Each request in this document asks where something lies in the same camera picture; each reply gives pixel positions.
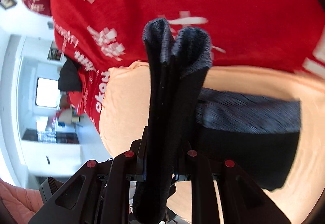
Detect red blanket white characters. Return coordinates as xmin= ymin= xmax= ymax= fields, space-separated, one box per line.
xmin=22 ymin=0 xmax=324 ymax=126

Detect pink cushion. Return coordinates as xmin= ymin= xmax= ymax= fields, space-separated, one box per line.
xmin=0 ymin=180 xmax=43 ymax=223

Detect black pants blue patterned trim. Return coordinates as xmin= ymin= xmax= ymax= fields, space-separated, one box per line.
xmin=133 ymin=18 xmax=301 ymax=223

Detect peach cream towel mat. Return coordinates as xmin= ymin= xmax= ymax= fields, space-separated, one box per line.
xmin=99 ymin=61 xmax=324 ymax=223

